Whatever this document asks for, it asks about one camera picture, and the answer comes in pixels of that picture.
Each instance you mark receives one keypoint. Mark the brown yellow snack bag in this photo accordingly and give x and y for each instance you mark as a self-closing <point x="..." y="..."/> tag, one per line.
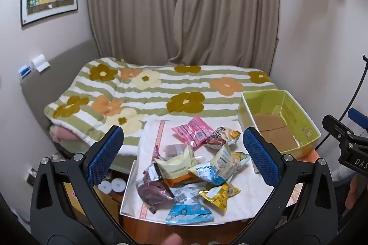
<point x="222" y="136"/>

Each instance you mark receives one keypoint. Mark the beige curtain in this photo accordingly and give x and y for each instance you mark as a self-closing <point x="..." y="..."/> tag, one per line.
<point x="187" y="32"/>

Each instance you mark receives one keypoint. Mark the right hand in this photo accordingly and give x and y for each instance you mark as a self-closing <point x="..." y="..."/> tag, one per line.
<point x="357" y="185"/>

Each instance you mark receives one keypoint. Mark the grey headboard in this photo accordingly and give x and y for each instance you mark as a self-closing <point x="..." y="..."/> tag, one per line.
<point x="41" y="89"/>

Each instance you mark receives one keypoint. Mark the maroon snack bag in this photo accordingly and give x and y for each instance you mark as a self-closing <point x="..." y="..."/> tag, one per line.
<point x="152" y="189"/>

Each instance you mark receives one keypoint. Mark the green cardboard box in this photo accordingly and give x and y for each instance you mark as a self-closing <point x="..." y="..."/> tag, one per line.
<point x="280" y="119"/>

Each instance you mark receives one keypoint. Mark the white paper roll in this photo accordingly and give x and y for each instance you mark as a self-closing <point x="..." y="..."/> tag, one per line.
<point x="118" y="185"/>
<point x="105" y="187"/>

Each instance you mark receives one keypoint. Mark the white tissue roll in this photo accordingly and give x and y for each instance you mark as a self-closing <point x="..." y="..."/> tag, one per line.
<point x="40" y="63"/>

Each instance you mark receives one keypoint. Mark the floral striped blanket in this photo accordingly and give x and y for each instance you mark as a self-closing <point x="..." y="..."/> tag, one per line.
<point x="108" y="92"/>

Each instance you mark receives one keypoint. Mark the cream orange snack bag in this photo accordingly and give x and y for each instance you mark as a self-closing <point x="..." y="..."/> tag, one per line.
<point x="176" y="171"/>

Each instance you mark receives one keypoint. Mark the pale blue chips bag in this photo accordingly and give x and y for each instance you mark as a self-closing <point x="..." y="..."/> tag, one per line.
<point x="221" y="168"/>

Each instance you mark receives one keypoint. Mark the white pink table cloth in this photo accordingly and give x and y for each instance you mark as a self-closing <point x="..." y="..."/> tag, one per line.
<point x="156" y="136"/>

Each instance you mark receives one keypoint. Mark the brown wafer white packet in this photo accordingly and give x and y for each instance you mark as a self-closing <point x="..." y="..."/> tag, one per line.
<point x="174" y="150"/>

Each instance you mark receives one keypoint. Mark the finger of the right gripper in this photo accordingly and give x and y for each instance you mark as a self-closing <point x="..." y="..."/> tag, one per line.
<point x="335" y="128"/>
<point x="359" y="118"/>

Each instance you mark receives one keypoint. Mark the blue white snack bag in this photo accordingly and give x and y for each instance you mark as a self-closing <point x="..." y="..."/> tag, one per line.
<point x="188" y="194"/>
<point x="189" y="214"/>

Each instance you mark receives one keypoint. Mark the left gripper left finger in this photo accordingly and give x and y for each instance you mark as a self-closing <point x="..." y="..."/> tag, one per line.
<point x="52" y="218"/>

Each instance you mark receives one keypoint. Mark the left hand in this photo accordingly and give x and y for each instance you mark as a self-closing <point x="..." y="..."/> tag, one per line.
<point x="173" y="239"/>

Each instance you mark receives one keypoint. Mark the pink snack bag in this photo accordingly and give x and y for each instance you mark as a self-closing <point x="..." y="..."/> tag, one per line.
<point x="194" y="133"/>

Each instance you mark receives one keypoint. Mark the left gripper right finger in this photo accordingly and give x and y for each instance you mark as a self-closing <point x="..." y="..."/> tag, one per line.
<point x="302" y="207"/>

